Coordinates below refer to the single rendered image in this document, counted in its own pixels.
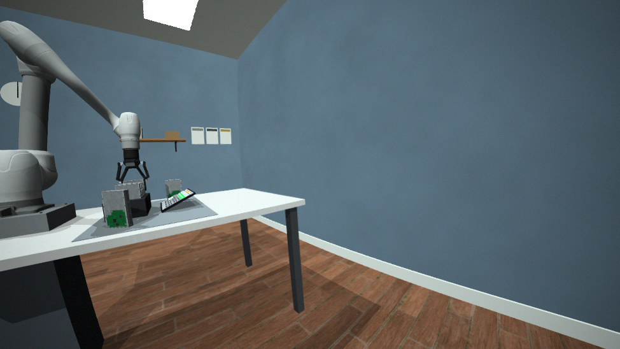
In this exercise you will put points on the grey flat mat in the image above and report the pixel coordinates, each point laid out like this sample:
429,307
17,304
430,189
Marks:
187,210

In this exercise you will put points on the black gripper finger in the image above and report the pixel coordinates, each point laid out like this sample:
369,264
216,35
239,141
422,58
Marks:
145,169
120,164

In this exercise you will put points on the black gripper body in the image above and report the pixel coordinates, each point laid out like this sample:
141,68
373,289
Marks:
131,154

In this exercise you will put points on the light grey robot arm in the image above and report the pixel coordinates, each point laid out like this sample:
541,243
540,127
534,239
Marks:
26,172

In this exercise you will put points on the black status display screen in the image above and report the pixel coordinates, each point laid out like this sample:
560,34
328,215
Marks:
174,200

